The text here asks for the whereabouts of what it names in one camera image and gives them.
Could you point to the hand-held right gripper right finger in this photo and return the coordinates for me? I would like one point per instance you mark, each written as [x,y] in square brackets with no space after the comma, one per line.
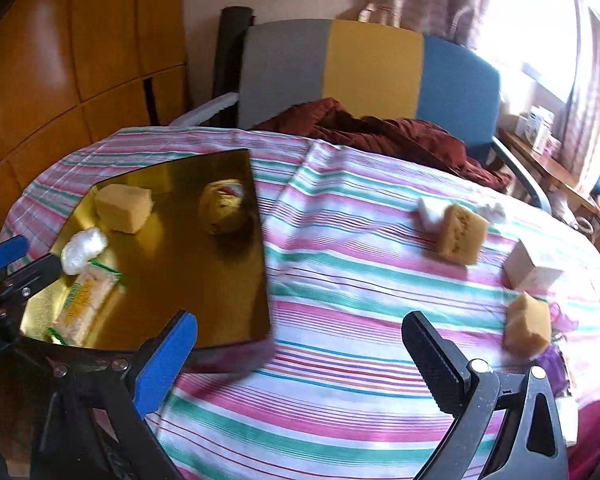
[430,357]

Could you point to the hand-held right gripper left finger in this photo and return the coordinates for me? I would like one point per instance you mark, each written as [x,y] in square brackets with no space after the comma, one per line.
[165,355]

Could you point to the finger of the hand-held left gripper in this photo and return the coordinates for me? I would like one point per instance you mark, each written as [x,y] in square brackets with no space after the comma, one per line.
[2,256]
[30,280]

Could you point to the cracker packet green edges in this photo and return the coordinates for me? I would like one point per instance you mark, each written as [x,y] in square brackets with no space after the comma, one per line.
[82,305]

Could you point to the white plastic ball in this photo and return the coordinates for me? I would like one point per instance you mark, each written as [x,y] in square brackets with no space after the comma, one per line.
[82,250]

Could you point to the gold tray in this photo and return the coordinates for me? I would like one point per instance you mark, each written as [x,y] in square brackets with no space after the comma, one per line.
[180,270]

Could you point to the tan sponge cake block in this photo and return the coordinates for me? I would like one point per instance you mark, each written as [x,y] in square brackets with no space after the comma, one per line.
[460,235]
[527,325]

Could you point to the yellow sponge cake block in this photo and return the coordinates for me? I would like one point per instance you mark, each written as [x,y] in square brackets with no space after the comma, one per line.
[122,207]

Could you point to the white small box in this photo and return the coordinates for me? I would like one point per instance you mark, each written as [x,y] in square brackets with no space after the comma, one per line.
[527,265]

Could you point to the striped bedsheet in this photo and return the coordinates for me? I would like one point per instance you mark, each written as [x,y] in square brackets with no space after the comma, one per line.
[355,285]

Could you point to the purple packet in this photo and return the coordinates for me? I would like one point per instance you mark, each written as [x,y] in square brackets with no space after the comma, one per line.
[555,365]

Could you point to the round tan wrapped pastry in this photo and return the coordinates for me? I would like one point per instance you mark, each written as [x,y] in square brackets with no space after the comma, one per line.
[221,210]

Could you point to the wooden wardrobe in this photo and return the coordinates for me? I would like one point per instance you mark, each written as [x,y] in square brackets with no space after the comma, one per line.
[55,60]

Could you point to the maroon cloth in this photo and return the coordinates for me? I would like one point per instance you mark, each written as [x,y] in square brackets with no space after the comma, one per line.
[405,140]

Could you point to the wooden side table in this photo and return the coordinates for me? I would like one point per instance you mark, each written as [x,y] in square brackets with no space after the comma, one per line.
[540,165]

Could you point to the pink box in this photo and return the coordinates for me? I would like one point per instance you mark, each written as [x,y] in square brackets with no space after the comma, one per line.
[553,147]

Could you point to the white blue carton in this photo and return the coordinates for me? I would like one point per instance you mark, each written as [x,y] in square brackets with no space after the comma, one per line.
[535,122]

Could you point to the grey yellow blue chair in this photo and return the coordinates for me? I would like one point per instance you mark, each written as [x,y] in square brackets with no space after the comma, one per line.
[375,60]

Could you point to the black rolled mat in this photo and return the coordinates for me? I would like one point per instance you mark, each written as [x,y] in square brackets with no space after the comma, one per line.
[230,50]

